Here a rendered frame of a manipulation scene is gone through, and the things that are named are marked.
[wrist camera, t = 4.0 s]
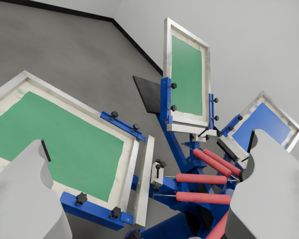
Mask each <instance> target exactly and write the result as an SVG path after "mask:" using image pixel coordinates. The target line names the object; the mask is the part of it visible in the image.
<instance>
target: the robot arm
mask: <svg viewBox="0 0 299 239"><path fill-rule="evenodd" d="M247 152H248V153H250V154H249V158H248V162H247V167H246V170H245V178H246V180H245V181H243V182H241V183H239V184H237V185H236V187H235V190H234V193H233V196H232V199H231V202H230V206H229V211H228V215H227V220H226V225H225V230H224V231H225V235H226V237H227V238H228V239H299V161H298V160H297V159H296V158H295V157H294V156H293V155H292V154H290V153H289V152H288V151H287V150H286V149H285V148H284V147H282V146H281V145H280V144H279V143H278V142H277V141H275V140H274V139H273V138H272V137H271V136H269V135H268V134H267V133H266V132H265V131H264V130H262V129H252V133H251V137H250V142H249V146H248V150H247ZM50 161H51V159H50V156H49V153H48V150H47V147H46V144H45V142H44V139H37V140H34V141H33V142H31V143H30V144H29V145H28V146H27V147H26V148H25V149H24V150H23V151H22V152H21V153H20V154H19V155H18V156H17V157H16V158H15V159H13V160H12V161H11V162H10V163H9V164H8V165H7V166H6V167H5V168H4V169H3V170H2V172H1V173H0V239H72V232H71V229H70V226H69V223H68V220H67V217H66V214H65V212H64V209H63V206H62V204H61V202H60V199H59V197H58V194H57V192H56V191H53V190H51V188H52V186H53V184H54V182H53V180H52V177H51V175H50V172H49V169H48V167H47V166H48V164H49V162H50Z"/></svg>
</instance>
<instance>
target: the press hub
mask: <svg viewBox="0 0 299 239"><path fill-rule="evenodd" d="M245 170H246V169H243V170H241V171H240V174H239V179H240V182H243V181H245V180H246V178H245ZM210 186H211V188H212V190H213V192H214V194H225V195H230V196H231V197H232V196H233V193H234V190H232V189H226V190H224V191H222V189H221V188H219V187H218V186H216V185H215V184H210ZM196 193H208V191H207V189H206V187H205V185H204V184H201V185H199V187H198V188H197V191H196ZM229 206H230V205H229V204H215V203H210V209H211V210H208V209H206V208H204V207H202V206H200V205H197V206H196V207H197V211H198V214H199V216H196V215H194V214H192V213H190V212H188V211H185V213H182V212H180V213H178V214H176V215H174V216H173V217H171V218H169V219H167V220H165V221H163V222H161V223H159V224H157V225H155V226H153V227H151V228H149V229H147V230H145V231H143V232H141V233H140V234H141V237H140V238H139V239H142V238H143V239H189V238H191V237H192V236H193V235H194V236H196V235H197V233H198V231H199V228H200V225H201V223H203V225H204V227H205V228H206V230H207V231H210V229H211V226H212V223H213V220H214V218H215V219H216V221H217V222H219V221H220V220H221V219H222V218H223V216H224V215H225V214H226V213H227V211H228V210H229ZM134 230H136V229H132V230H130V231H129V232H128V233H127V234H126V236H125V238H124V239H126V238H127V237H128V235H129V234H131V232H132V231H134ZM220 239H228V238H227V237H226V235H225V233H224V234H223V236H222V237H221V238H220Z"/></svg>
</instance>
